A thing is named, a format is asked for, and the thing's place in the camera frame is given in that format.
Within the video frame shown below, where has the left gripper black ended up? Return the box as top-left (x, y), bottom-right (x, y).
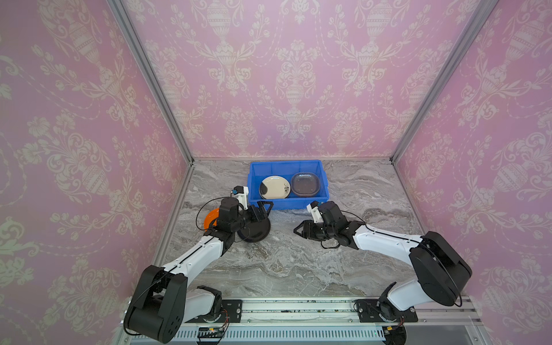
top-left (231, 200), bottom-right (274, 233)

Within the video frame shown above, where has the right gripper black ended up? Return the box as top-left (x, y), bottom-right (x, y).
top-left (292, 220), bottom-right (338, 241)

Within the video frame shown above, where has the cream plate with flowers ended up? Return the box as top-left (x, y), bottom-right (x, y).
top-left (259, 175), bottom-right (291, 200)

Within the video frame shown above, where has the brownish glass plate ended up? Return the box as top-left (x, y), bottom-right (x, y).
top-left (290, 172), bottom-right (321, 198)

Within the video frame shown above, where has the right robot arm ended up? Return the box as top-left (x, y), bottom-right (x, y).
top-left (293, 201), bottom-right (473, 322)

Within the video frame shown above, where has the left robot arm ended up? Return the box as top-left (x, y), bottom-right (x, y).
top-left (123, 196), bottom-right (273, 344)

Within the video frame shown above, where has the blue plastic bin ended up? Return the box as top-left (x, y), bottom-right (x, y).
top-left (247, 160), bottom-right (330, 210)

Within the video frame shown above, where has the black round plate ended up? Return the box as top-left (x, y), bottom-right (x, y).
top-left (237, 213), bottom-right (271, 243)

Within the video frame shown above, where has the orange plate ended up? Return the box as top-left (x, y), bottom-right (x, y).
top-left (204, 208), bottom-right (219, 231)

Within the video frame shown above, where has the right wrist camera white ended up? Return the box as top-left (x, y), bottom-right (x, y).
top-left (306, 201), bottom-right (323, 224)

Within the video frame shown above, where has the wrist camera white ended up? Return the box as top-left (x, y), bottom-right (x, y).
top-left (231, 185), bottom-right (249, 210)
top-left (306, 201), bottom-right (323, 224)

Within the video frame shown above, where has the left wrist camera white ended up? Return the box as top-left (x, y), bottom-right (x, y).
top-left (231, 185), bottom-right (249, 210)

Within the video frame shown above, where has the aluminium mounting rail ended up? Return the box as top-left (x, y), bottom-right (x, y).
top-left (113, 295), bottom-right (490, 345)

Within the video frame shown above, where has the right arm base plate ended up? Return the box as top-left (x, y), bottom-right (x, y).
top-left (353, 299), bottom-right (418, 323)

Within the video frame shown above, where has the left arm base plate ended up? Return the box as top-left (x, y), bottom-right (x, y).
top-left (187, 299), bottom-right (244, 323)

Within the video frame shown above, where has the small circuit board with wires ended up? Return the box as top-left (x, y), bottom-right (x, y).
top-left (198, 327), bottom-right (227, 341)

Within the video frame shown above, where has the left aluminium corner post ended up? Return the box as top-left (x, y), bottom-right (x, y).
top-left (106, 0), bottom-right (194, 165)

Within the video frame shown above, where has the aluminium corner post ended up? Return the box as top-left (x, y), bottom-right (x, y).
top-left (390, 0), bottom-right (498, 168)
top-left (106, 0), bottom-right (194, 165)

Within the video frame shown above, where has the right aluminium corner post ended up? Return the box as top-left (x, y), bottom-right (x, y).
top-left (390, 0), bottom-right (498, 168)

